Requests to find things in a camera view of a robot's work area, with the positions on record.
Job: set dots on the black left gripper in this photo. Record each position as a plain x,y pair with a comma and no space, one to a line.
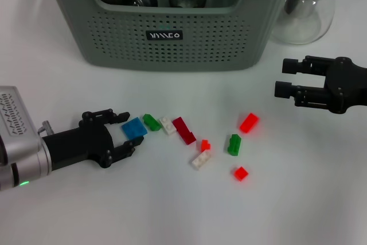
77,147

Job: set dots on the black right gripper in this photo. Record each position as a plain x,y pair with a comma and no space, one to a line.
347,87

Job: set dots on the blue square toy brick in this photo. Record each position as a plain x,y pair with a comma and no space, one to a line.
134,128

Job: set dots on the green toy brick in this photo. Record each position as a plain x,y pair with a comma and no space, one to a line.
234,145
152,122

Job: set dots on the dark red long brick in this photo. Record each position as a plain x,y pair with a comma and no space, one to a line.
186,134

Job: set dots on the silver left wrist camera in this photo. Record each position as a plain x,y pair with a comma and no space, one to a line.
17,130

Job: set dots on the white toy brick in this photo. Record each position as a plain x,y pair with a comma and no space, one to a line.
202,159
168,125

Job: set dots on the small red stepped brick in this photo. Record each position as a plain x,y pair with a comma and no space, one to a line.
205,145

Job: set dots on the glass carafe black lid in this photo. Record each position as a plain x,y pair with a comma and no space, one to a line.
304,21

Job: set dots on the bright red rectangular brick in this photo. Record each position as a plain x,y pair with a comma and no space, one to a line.
249,123

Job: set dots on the grey-green perforated storage bin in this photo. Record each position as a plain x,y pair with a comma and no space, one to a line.
172,52

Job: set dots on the bright red square brick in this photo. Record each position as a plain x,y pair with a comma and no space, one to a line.
241,174

